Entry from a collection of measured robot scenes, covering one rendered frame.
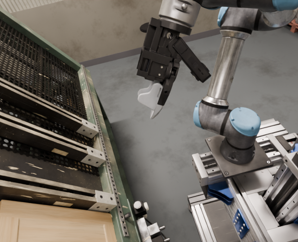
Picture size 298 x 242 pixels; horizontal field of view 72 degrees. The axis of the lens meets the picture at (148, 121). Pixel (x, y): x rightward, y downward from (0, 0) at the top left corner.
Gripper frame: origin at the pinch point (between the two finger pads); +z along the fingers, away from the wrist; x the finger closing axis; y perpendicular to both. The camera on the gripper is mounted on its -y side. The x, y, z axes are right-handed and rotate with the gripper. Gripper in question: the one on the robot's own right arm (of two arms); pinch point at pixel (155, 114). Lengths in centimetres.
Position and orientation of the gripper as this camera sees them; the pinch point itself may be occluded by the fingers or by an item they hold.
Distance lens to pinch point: 49.6
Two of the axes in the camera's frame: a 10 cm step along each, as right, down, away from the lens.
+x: 0.5, 4.2, -9.0
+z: -2.8, 8.7, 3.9
